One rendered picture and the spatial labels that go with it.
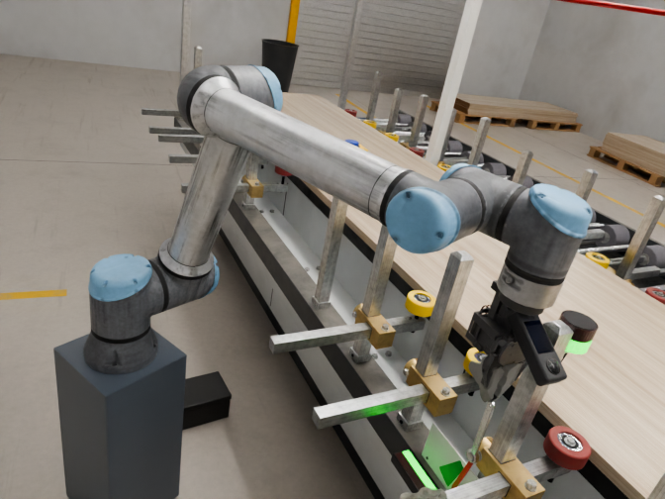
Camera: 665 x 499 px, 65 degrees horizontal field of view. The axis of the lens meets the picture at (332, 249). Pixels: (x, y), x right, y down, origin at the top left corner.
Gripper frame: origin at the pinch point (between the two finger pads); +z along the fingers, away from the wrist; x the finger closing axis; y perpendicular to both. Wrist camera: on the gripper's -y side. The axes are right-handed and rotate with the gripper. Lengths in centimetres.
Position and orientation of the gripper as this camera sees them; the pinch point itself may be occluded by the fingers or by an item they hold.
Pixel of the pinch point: (492, 399)
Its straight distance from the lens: 96.9
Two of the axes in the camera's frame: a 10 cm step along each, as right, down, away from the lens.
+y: -4.3, -4.9, 7.6
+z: -1.8, 8.7, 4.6
